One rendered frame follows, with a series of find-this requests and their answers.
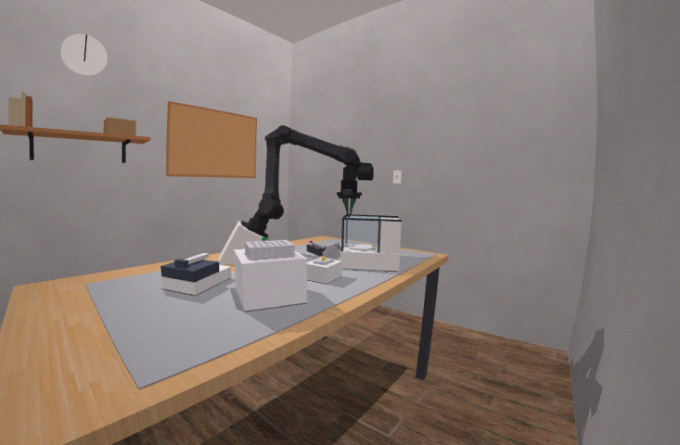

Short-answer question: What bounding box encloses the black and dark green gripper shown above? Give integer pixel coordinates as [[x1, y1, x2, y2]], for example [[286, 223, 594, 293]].
[[337, 192, 362, 216]]

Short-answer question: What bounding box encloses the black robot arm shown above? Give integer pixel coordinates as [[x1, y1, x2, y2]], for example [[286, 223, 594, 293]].
[[241, 125, 374, 238]]

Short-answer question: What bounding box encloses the grey bench mat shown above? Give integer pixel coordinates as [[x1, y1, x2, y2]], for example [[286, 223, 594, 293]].
[[85, 251, 436, 389]]

